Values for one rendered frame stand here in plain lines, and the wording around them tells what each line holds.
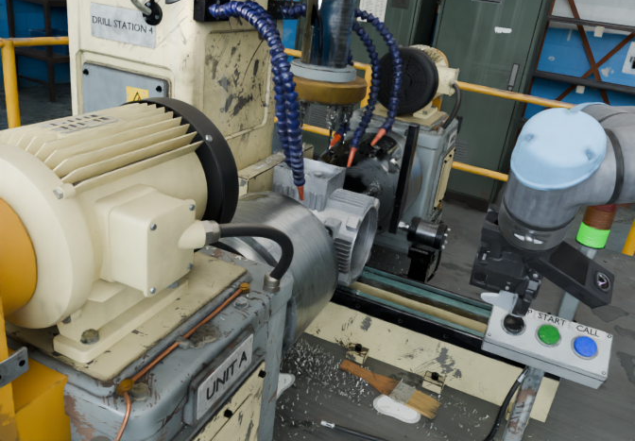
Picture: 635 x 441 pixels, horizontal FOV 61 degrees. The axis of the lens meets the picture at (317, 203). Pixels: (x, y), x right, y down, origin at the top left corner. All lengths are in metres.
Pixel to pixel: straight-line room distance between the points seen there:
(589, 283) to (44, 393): 0.57
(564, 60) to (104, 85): 5.27
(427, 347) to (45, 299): 0.79
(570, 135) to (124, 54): 0.81
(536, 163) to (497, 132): 3.68
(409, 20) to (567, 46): 2.16
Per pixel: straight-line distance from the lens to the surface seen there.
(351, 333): 1.16
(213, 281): 0.64
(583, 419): 1.22
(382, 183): 1.31
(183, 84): 1.03
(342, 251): 1.06
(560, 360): 0.88
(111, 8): 1.12
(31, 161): 0.47
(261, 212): 0.85
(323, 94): 1.00
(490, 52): 4.16
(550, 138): 0.54
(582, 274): 0.71
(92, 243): 0.48
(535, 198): 0.57
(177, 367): 0.54
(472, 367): 1.12
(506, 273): 0.70
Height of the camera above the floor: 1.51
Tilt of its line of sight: 22 degrees down
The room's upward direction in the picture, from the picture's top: 8 degrees clockwise
